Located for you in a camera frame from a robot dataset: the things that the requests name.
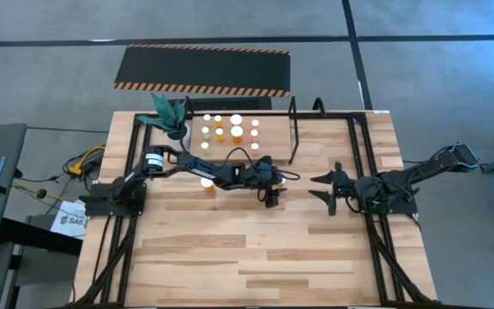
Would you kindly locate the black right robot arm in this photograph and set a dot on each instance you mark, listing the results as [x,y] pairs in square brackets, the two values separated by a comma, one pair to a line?
[423,171]

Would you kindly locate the potted snake plant white pot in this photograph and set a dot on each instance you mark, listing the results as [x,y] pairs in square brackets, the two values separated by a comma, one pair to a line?
[167,113]

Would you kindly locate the black hazard-striped floor mat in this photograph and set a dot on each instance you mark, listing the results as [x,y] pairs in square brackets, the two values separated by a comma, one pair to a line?
[200,68]

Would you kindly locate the large orange pill bottle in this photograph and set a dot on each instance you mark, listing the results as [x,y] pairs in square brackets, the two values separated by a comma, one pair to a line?
[236,119]
[207,183]
[236,131]

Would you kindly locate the black curved hook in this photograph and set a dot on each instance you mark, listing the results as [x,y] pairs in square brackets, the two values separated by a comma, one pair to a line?
[319,107]

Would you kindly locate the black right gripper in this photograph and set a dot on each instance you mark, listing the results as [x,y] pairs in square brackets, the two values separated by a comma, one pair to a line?
[345,189]

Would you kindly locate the black round knob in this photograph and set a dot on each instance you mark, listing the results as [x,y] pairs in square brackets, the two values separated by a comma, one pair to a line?
[41,193]

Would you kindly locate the black side table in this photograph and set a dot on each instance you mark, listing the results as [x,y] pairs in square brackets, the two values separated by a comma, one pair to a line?
[37,236]

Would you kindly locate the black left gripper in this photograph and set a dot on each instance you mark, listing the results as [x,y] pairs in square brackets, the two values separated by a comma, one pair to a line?
[264,176]

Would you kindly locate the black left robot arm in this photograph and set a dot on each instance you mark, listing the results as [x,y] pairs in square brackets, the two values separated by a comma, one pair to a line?
[195,165]

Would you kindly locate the white printed paper sheet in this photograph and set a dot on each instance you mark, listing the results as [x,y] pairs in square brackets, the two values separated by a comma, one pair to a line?
[69,223]

